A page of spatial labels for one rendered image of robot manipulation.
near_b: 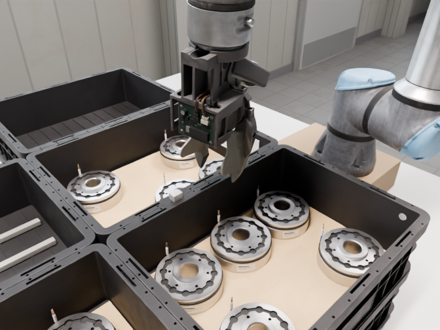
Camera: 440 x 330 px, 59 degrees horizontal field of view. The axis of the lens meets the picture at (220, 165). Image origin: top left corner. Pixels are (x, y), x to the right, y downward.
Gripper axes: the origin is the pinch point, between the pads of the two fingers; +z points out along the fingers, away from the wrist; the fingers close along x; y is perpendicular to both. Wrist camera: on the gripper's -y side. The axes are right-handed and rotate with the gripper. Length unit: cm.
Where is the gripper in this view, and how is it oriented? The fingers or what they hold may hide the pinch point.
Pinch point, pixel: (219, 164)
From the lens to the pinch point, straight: 59.6
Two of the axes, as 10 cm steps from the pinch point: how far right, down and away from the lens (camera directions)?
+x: 8.4, 3.7, -4.0
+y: -5.4, 5.0, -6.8
